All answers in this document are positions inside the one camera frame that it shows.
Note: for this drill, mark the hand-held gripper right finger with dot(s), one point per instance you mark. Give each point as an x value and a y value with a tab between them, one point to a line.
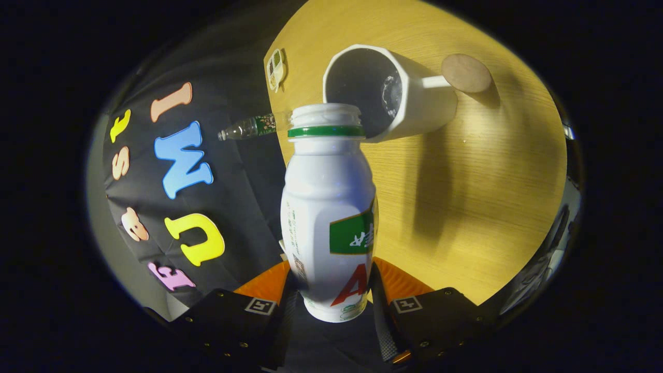
380	321

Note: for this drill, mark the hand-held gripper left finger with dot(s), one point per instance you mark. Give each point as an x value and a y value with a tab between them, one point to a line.
282	331

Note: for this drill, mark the white juice bottle green label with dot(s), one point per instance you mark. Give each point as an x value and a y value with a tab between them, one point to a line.
326	197

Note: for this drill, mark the clear plastic water bottle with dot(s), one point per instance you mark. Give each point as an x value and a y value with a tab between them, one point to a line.
254	126

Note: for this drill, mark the black backdrop cloth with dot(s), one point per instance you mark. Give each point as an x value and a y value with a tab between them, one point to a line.
243	197

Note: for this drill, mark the wooden table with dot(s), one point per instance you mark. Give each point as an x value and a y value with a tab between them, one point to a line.
492	207

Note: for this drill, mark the white divided snack tray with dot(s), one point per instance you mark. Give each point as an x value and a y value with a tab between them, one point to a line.
276	70

